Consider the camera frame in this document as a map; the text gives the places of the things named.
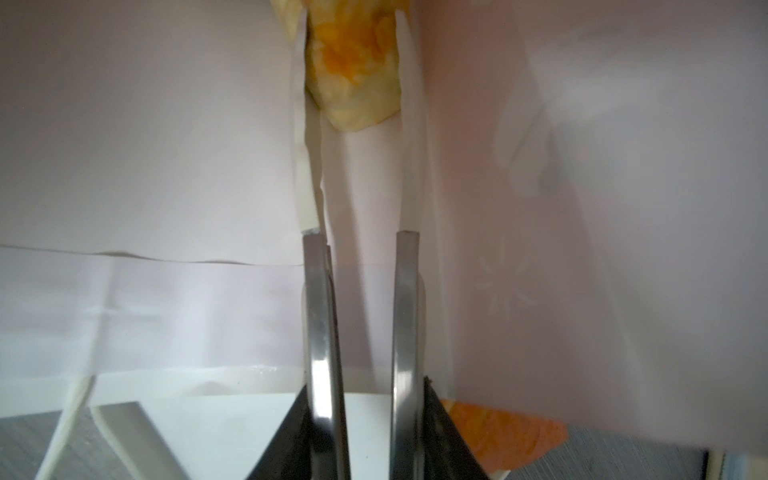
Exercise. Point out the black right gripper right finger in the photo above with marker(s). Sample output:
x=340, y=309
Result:
x=447, y=456

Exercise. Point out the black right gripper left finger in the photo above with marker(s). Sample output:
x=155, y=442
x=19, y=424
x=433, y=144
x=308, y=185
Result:
x=288, y=454

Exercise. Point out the metal white-tipped tongs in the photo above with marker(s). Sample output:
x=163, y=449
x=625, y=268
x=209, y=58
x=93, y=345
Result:
x=325, y=393

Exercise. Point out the orange fake baguette bread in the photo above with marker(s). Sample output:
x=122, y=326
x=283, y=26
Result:
x=503, y=441

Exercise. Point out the white red paper bag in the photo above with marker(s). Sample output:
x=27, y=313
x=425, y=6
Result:
x=593, y=239

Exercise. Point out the pale yellow fake bun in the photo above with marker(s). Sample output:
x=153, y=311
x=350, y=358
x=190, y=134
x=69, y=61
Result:
x=351, y=57

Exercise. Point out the white plastic tray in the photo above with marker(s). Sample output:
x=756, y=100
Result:
x=222, y=437

